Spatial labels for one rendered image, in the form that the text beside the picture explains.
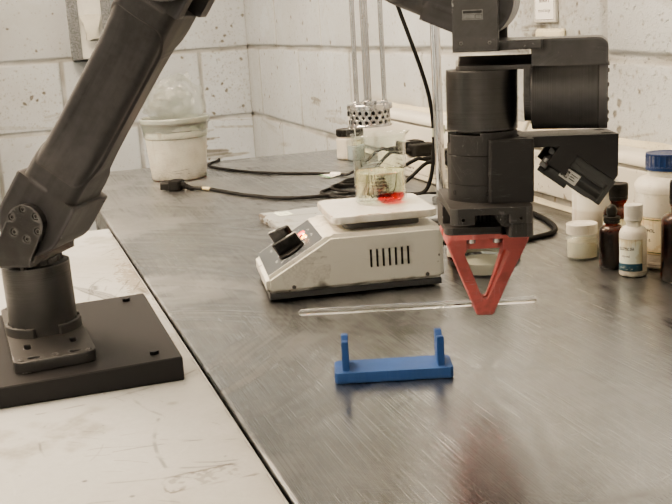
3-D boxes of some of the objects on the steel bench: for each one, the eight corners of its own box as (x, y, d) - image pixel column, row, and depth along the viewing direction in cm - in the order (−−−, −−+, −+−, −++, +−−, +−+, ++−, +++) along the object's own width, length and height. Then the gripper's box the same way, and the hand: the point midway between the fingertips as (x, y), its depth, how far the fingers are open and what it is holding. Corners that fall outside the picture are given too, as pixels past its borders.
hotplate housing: (268, 304, 115) (262, 232, 113) (256, 276, 127) (251, 211, 126) (464, 284, 118) (462, 214, 116) (434, 259, 131) (432, 196, 129)
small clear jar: (578, 252, 130) (578, 218, 129) (604, 256, 127) (604, 221, 126) (559, 258, 127) (559, 223, 126) (585, 262, 124) (585, 227, 123)
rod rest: (335, 385, 88) (332, 344, 87) (334, 371, 91) (332, 332, 91) (454, 378, 88) (452, 337, 87) (449, 365, 91) (448, 325, 91)
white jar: (332, 160, 228) (331, 130, 227) (343, 156, 234) (341, 127, 232) (359, 160, 226) (357, 130, 224) (369, 156, 231) (367, 126, 230)
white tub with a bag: (164, 185, 206) (154, 75, 201) (132, 179, 217) (122, 74, 212) (227, 176, 214) (218, 69, 209) (193, 170, 225) (184, 69, 221)
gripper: (434, 124, 90) (438, 299, 93) (446, 138, 80) (450, 332, 83) (513, 121, 90) (514, 295, 93) (536, 134, 80) (536, 329, 83)
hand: (484, 303), depth 88 cm, fingers closed, pressing on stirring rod
